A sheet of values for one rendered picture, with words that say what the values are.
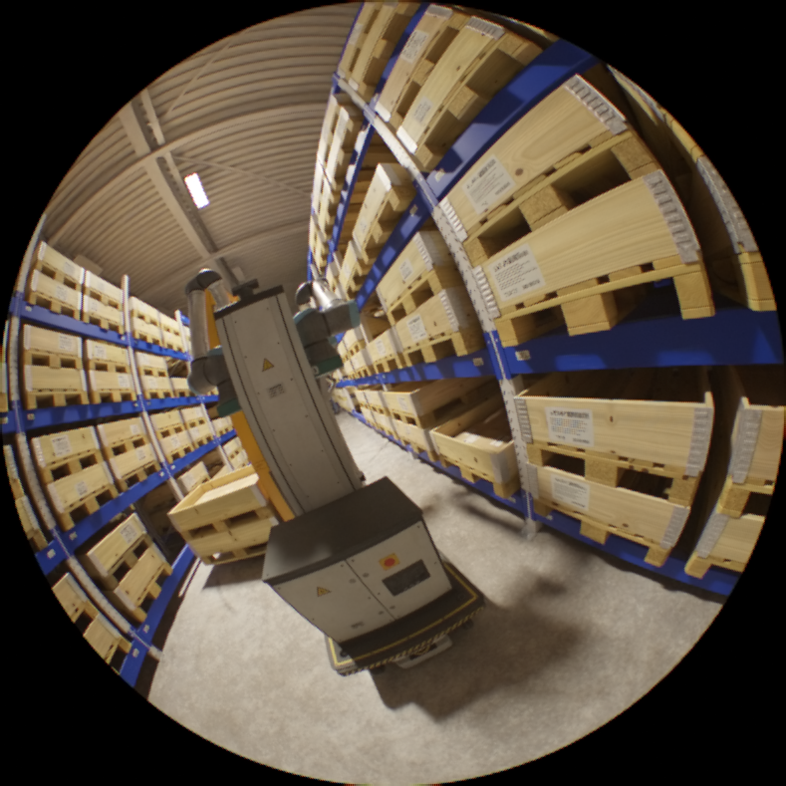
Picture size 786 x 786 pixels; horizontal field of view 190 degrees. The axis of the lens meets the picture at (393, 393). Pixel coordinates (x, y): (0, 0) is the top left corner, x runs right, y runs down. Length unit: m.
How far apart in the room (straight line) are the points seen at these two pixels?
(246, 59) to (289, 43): 0.85
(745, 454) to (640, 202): 0.67
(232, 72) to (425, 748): 7.93
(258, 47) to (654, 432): 7.13
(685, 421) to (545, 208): 0.71
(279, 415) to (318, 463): 0.26
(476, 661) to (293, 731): 0.97
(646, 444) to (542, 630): 0.92
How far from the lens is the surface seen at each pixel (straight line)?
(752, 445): 0.88
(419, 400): 2.02
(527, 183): 0.85
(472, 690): 1.31
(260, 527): 2.30
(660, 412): 0.81
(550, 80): 1.03
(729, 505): 0.99
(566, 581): 1.47
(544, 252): 0.80
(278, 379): 1.02
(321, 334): 1.16
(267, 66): 6.83
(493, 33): 1.20
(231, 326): 1.10
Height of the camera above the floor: 1.29
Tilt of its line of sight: 8 degrees down
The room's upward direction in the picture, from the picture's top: 21 degrees counter-clockwise
